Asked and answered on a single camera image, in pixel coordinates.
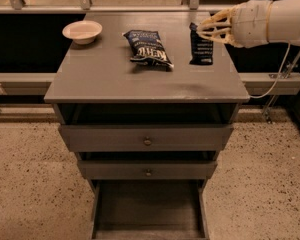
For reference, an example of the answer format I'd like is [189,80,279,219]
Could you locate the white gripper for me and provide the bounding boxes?
[197,0,273,48]

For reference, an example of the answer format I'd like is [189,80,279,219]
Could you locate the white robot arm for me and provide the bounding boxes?
[197,0,300,48]

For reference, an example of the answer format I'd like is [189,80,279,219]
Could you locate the grey wooden drawer cabinet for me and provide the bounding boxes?
[43,10,251,240]

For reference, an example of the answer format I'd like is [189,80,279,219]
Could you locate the brass top drawer knob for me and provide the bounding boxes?
[143,137,152,146]

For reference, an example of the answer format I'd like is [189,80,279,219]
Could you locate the grey top drawer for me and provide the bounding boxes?
[59,125,233,152]

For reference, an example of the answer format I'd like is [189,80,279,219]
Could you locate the grey drawer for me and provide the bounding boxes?
[59,125,233,152]
[78,160,217,180]
[91,180,210,240]

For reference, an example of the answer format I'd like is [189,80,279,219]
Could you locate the grey middle drawer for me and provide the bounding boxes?
[78,160,217,180]

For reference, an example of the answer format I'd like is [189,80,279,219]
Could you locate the grey bottom drawer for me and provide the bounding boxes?
[91,180,210,240]

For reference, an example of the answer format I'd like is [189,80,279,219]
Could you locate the blue kettle chips bag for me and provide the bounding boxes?
[123,30,174,69]

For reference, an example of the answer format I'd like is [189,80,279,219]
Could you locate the white ceramic bowl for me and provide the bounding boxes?
[62,20,102,45]

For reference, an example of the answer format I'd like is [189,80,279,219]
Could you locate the metal railing frame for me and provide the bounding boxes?
[0,0,300,97]

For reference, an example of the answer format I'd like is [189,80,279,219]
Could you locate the white cable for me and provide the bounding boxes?
[249,42,292,100]

